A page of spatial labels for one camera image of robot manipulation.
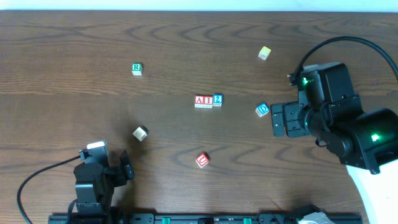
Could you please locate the green letter R block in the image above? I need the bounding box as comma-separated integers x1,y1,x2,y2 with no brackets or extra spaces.
131,63,143,76

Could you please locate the blue letter D block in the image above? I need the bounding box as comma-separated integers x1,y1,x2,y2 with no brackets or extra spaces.
255,103,270,118

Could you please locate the red letter A block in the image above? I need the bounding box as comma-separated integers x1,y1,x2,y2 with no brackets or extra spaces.
194,95,204,108

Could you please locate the red letter U block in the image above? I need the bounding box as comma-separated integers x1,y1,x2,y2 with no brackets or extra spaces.
195,153,210,169

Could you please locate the white block green B side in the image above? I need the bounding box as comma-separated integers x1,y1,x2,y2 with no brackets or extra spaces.
132,126,148,142

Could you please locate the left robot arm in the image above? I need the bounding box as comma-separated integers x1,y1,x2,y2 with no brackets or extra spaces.
68,149,134,223

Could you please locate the red letter I block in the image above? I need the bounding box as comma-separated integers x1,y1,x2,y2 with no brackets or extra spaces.
203,96,213,108

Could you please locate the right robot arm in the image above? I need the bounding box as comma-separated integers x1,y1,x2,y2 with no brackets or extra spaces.
271,62,397,223

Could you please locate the yellow wooden block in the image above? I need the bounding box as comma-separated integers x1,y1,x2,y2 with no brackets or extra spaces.
258,46,272,60

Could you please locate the blue number 2 block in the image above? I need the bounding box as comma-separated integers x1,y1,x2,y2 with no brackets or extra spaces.
213,94,223,107

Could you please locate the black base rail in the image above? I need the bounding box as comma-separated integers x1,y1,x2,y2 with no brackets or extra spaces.
48,213,363,224

